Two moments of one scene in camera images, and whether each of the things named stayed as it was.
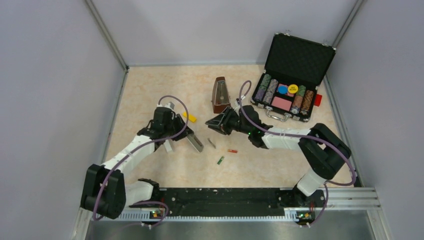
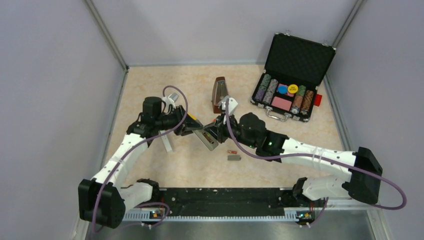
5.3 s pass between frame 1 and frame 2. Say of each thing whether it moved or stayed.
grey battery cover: moved
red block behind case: stayed
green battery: moved
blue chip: stayed
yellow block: stayed
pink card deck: stayed
